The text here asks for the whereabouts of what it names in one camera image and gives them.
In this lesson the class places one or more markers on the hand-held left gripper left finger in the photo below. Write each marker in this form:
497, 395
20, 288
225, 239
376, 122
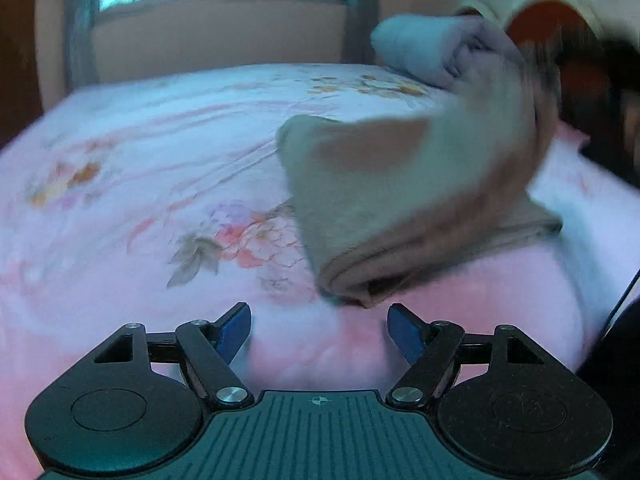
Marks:
234, 332

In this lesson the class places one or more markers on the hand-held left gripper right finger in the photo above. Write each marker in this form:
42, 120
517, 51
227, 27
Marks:
406, 332

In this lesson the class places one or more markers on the beige towel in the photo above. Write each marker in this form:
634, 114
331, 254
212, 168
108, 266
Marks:
400, 200

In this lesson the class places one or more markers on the pink floral bed sheet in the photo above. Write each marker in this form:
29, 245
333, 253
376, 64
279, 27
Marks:
150, 170

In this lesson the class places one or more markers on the dark cloth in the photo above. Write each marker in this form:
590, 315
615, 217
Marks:
617, 385

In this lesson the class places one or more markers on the grey folded blanket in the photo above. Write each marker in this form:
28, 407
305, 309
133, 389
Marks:
425, 47

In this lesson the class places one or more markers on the grey curtain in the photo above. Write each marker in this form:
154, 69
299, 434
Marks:
362, 10
82, 25

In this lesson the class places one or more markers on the dark wooden furniture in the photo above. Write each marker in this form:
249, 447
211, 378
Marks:
17, 60

